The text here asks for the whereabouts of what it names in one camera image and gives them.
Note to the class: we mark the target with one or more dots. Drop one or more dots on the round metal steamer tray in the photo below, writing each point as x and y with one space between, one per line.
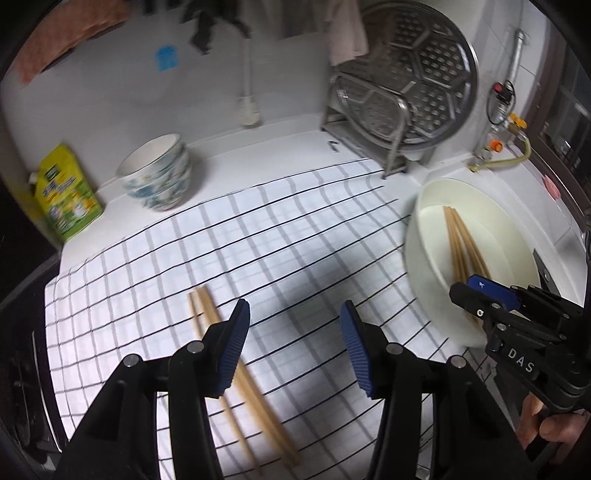
429 55

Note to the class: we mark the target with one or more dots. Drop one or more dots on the yellow green refill pouch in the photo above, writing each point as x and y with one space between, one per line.
69 198

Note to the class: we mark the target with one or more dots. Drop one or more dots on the pink hanging cloth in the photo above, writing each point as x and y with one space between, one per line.
346 32

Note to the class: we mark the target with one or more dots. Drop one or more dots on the pink small holder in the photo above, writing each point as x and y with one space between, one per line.
551 187

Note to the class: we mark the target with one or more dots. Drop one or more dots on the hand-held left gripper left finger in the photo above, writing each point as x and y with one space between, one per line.
233 346

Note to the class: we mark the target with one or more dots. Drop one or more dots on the person's right hand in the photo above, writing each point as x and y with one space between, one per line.
565 427

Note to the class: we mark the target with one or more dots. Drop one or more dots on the grey metal gas pipe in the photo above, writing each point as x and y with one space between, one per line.
516 60

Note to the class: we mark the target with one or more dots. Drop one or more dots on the blue patterned bowl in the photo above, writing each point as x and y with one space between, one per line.
161 203
183 174
147 157

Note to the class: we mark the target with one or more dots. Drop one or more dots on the black red valve device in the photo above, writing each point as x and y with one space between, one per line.
502 92

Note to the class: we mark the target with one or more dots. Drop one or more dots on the wooden chopstick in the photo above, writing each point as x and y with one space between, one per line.
240 438
451 244
473 244
272 424
465 244
457 244

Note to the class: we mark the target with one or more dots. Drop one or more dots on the white checked cloth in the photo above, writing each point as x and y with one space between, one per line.
295 240

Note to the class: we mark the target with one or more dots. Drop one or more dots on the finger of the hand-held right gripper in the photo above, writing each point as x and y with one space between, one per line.
496 290
475 304

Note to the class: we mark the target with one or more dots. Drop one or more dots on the orange waffle dishcloth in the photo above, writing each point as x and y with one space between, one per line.
60 37

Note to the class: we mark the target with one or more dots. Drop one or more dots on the white round basin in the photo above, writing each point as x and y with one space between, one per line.
429 258

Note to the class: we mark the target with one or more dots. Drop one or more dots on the orange cap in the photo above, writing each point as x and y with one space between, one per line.
497 146

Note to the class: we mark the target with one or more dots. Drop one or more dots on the black appliance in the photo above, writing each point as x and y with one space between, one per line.
23 369

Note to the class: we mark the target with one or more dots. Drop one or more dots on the metal dish rack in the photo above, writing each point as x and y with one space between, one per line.
392 157

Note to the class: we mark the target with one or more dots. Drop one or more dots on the black hanging rag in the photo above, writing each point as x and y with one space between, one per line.
207 25

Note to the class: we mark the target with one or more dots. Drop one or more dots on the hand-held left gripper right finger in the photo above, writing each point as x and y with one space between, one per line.
358 350

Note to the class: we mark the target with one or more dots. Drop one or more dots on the small black hex key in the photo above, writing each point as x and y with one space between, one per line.
332 146

